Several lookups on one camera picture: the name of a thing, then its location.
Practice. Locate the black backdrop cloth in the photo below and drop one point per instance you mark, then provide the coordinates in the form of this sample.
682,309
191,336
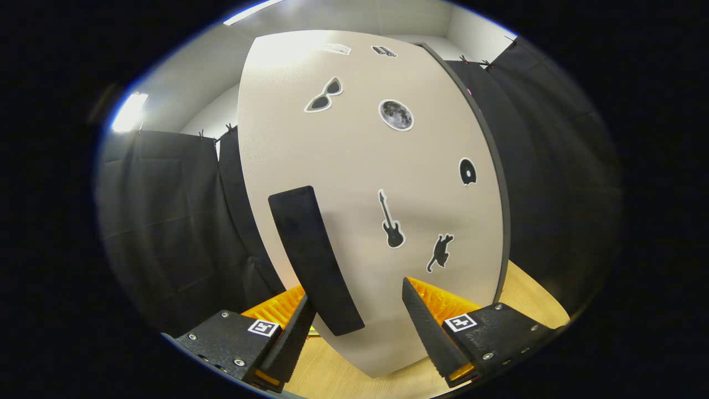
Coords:
166,221

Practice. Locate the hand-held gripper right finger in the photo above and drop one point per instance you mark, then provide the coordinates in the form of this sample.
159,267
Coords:
424,327

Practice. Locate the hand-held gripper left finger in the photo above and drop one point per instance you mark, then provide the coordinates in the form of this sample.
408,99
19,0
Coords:
288,343

